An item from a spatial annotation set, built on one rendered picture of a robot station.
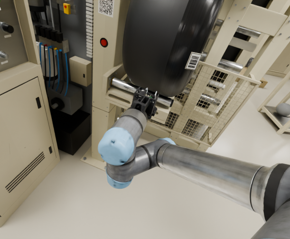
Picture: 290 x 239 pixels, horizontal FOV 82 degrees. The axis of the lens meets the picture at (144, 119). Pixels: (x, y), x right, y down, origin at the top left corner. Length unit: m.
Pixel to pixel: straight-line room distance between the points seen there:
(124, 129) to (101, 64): 0.66
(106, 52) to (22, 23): 0.37
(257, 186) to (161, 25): 0.51
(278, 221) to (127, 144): 0.26
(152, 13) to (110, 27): 0.33
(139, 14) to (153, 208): 1.32
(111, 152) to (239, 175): 0.24
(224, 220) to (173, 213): 0.44
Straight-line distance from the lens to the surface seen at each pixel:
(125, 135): 0.37
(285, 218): 0.22
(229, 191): 0.33
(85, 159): 1.63
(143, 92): 0.54
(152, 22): 0.63
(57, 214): 1.47
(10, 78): 0.97
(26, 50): 1.06
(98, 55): 0.99
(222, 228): 1.71
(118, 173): 0.44
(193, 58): 0.63
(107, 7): 0.90
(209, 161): 0.36
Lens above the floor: 1.37
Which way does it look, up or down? 41 degrees down
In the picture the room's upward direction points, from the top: 17 degrees clockwise
